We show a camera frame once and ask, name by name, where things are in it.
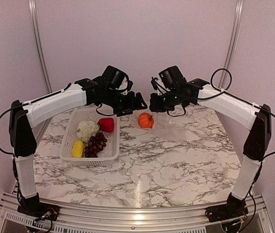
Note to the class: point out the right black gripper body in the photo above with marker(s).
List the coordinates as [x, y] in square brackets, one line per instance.
[166, 104]

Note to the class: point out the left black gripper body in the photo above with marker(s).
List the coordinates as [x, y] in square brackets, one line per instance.
[121, 104]

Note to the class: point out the clear zip top bag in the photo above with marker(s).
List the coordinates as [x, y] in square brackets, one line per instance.
[163, 126]

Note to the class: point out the orange toy pumpkin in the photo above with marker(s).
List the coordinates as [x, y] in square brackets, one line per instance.
[145, 121]

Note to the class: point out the white toy cauliflower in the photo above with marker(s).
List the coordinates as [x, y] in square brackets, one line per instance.
[86, 129]

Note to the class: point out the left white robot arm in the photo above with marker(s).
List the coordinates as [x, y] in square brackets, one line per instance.
[114, 92]

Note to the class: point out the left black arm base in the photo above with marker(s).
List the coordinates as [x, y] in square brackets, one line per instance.
[34, 207]

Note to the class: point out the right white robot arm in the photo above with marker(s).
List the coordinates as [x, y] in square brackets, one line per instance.
[256, 119]

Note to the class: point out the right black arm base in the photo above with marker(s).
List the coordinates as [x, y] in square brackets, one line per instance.
[233, 208]

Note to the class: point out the red toy bell pepper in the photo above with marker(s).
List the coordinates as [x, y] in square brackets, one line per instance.
[106, 124]

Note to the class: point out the purple toy grape bunch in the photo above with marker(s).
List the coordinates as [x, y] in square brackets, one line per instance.
[95, 145]

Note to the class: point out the white plastic basket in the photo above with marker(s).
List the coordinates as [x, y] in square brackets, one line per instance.
[105, 157]

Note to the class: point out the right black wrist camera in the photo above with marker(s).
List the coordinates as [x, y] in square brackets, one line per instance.
[172, 78]

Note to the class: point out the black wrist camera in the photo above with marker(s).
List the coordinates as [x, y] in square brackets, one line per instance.
[172, 78]
[114, 77]

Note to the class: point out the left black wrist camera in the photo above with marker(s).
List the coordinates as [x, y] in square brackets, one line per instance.
[114, 77]

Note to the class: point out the front aluminium frame rail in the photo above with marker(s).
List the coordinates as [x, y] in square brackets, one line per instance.
[75, 218]

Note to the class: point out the right aluminium frame post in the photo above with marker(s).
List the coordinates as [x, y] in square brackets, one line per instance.
[236, 26]

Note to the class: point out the aluminium frame post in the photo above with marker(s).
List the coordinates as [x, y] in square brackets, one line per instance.
[38, 44]
[236, 26]

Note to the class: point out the left aluminium frame post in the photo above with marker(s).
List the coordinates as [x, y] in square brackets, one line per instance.
[38, 44]

